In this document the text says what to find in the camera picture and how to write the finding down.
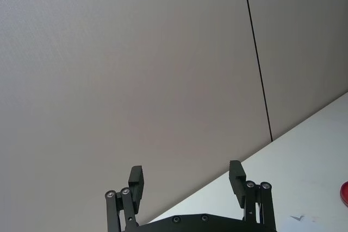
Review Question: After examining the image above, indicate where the pink cup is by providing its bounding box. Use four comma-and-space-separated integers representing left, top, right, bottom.
339, 181, 348, 207

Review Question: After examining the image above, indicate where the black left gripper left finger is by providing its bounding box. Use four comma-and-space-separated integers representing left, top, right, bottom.
104, 165, 145, 232

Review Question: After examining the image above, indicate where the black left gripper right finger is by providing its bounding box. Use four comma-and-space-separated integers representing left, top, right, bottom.
229, 160, 277, 232

